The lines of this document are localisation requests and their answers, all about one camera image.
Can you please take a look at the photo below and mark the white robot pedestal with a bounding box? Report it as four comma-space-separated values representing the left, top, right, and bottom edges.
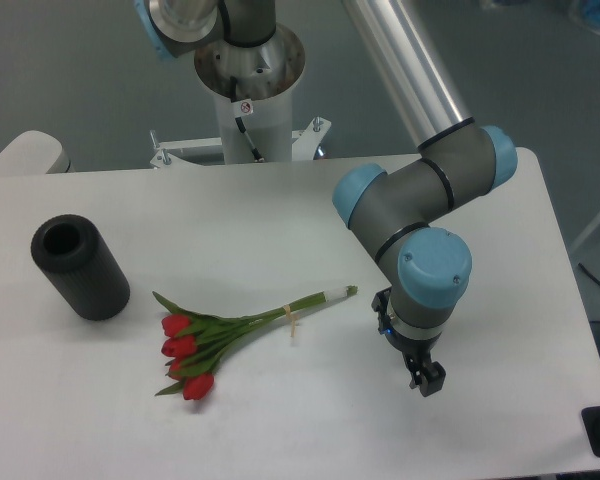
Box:
150, 24, 332, 168

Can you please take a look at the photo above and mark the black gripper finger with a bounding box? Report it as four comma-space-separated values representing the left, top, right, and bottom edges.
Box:
403, 353, 421, 389
419, 361, 446, 397

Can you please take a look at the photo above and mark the black ribbed cylindrical vase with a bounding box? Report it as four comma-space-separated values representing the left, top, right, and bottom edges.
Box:
30, 214, 130, 321

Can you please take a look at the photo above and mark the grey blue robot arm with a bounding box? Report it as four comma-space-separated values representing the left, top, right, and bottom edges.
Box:
135, 1, 518, 396

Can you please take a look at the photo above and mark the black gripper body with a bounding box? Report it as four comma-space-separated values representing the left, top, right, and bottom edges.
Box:
371, 288, 439, 371

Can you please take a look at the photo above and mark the white chair armrest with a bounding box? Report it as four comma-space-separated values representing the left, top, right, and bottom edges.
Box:
0, 130, 75, 178

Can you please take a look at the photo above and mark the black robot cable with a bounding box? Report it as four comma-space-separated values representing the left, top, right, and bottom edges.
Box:
228, 75, 266, 164

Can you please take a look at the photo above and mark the red tulip bouquet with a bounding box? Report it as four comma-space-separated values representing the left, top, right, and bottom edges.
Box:
152, 285, 358, 401

